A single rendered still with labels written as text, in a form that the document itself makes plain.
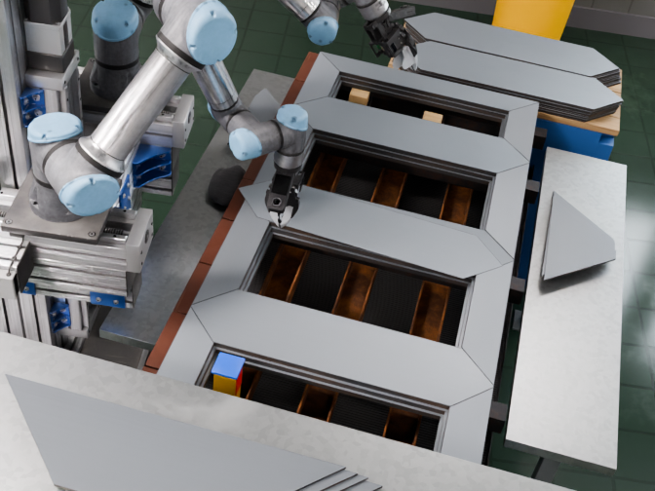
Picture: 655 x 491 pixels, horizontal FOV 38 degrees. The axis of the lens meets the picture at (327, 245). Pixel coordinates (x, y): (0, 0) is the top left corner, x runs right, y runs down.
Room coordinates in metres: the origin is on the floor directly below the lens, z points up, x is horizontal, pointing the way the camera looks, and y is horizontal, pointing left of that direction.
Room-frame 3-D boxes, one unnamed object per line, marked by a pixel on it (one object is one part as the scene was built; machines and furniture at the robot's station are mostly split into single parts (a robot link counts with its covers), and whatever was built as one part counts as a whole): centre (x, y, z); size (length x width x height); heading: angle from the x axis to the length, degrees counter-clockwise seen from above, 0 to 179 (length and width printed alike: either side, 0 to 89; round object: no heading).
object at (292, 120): (1.87, 0.13, 1.16); 0.09 x 0.08 x 0.11; 130
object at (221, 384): (1.34, 0.18, 0.78); 0.05 x 0.05 x 0.19; 81
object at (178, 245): (2.19, 0.35, 0.66); 1.30 x 0.20 x 0.03; 171
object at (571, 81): (2.88, -0.53, 0.82); 0.80 x 0.40 x 0.06; 81
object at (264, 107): (2.53, 0.27, 0.70); 0.39 x 0.12 x 0.04; 171
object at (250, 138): (1.82, 0.22, 1.16); 0.11 x 0.11 x 0.08; 40
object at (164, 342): (1.97, 0.26, 0.80); 1.62 x 0.04 x 0.06; 171
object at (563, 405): (1.93, -0.70, 0.73); 1.20 x 0.26 x 0.03; 171
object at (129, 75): (2.12, 0.63, 1.09); 0.15 x 0.15 x 0.10
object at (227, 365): (1.34, 0.18, 0.88); 0.06 x 0.06 x 0.02; 81
